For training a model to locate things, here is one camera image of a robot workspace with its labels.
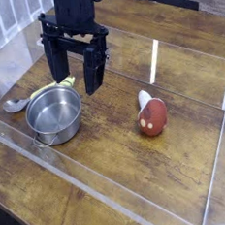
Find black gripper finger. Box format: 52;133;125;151
42;37;70;83
80;44;112;97

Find silver metal pot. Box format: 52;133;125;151
25;85;81;147

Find spoon with yellow-green handle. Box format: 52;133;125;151
3;77;76;113

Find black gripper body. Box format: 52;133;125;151
38;14;109;63

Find red plush mushroom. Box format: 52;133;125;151
138;90;168;136

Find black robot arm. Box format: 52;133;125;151
38;0;109;95

